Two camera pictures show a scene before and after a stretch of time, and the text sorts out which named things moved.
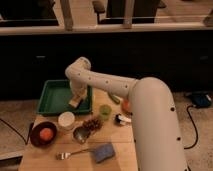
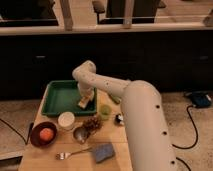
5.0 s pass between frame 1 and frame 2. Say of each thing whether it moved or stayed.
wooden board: stayed
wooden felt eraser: moved
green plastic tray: moved
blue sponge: stayed
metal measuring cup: stayed
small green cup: stayed
